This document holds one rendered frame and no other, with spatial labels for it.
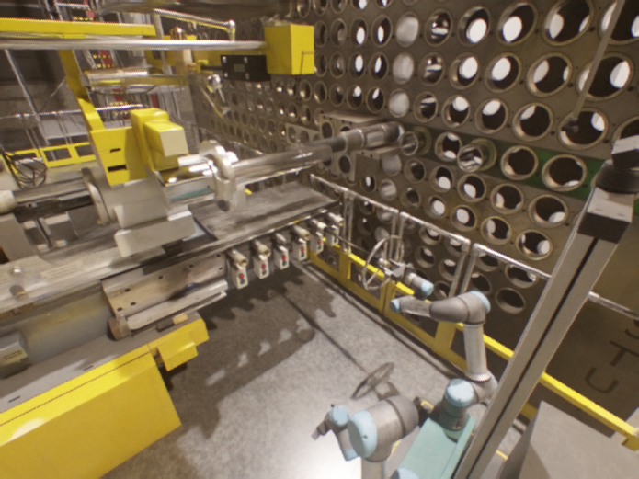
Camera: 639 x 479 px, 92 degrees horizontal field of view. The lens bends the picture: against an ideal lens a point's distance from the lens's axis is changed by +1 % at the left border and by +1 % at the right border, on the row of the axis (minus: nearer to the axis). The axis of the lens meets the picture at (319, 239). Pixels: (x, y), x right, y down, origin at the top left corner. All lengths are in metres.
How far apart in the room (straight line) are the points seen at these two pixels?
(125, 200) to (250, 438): 1.56
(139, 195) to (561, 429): 2.13
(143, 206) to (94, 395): 0.97
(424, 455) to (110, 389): 1.54
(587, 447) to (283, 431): 1.51
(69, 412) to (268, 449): 1.05
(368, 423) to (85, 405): 1.42
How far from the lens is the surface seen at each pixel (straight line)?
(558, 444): 1.55
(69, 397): 2.08
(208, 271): 2.21
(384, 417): 1.09
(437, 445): 1.83
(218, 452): 2.29
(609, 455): 1.62
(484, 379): 1.79
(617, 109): 2.60
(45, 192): 2.29
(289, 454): 2.22
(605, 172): 0.85
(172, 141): 1.41
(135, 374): 2.00
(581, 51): 2.64
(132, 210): 1.94
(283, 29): 1.13
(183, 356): 2.02
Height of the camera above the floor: 2.02
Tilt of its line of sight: 31 degrees down
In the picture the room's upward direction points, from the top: straight up
